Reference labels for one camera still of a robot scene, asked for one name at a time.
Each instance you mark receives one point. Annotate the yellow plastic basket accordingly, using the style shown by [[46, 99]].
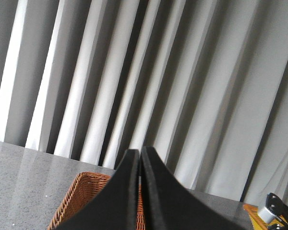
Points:
[[257, 223]]

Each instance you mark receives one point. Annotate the grey pleated curtain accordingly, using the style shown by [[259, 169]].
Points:
[[205, 82]]

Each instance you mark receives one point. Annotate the brown wicker basket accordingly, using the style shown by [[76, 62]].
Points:
[[84, 188]]

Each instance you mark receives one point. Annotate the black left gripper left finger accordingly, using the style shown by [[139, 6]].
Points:
[[115, 206]]

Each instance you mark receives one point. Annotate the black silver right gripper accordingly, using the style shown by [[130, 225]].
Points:
[[274, 213]]

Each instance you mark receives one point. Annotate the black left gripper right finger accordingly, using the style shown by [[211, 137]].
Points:
[[168, 205]]

